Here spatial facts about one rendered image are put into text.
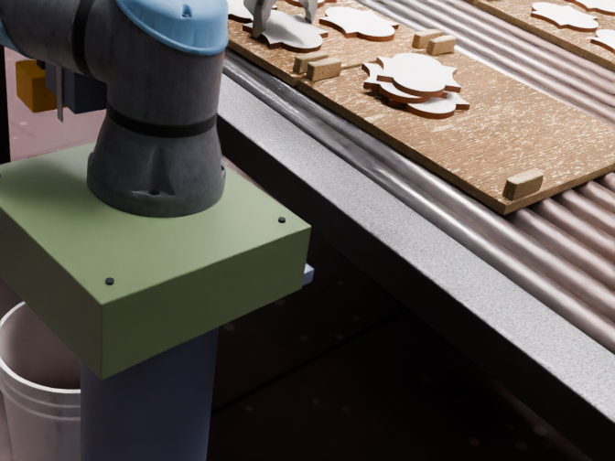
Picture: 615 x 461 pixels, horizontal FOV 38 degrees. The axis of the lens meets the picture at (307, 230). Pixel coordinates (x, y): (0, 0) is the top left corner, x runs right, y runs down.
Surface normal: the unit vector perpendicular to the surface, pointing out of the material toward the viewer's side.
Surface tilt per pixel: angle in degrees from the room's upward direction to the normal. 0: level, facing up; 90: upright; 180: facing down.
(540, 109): 0
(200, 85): 91
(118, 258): 2
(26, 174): 2
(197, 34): 88
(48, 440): 93
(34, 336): 87
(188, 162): 73
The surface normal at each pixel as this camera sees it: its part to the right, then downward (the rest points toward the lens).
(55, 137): 0.13, -0.83
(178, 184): 0.45, 0.27
